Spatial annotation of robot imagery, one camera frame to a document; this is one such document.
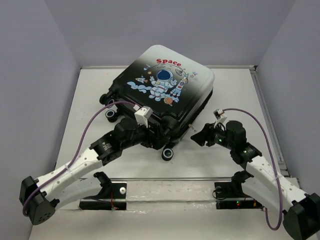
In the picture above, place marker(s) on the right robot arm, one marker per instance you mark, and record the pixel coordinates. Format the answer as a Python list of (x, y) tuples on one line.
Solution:
[(300, 211)]

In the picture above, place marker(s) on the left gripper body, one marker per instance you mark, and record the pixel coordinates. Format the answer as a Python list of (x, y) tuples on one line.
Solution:
[(141, 136)]

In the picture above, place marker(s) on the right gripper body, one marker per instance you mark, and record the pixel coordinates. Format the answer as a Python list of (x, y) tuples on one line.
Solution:
[(216, 136)]

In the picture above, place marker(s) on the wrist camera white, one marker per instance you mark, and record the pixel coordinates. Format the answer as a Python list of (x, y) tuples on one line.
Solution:
[(220, 117), (142, 115)]

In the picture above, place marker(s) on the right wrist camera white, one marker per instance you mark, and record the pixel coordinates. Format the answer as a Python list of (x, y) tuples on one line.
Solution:
[(220, 117)]

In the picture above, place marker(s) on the black and white suitcase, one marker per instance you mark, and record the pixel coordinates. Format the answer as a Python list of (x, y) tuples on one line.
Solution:
[(175, 87)]

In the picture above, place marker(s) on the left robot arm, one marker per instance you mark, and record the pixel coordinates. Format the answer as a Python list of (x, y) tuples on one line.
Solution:
[(39, 196)]

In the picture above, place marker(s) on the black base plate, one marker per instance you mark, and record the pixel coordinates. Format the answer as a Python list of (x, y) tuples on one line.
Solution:
[(110, 198), (228, 198)]

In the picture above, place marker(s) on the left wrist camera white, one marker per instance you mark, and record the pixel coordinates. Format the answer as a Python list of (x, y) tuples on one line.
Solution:
[(142, 115)]

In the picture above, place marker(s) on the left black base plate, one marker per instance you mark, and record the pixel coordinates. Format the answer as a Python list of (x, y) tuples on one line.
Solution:
[(110, 198)]

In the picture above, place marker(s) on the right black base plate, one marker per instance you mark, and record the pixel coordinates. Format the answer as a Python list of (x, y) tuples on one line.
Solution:
[(228, 198)]

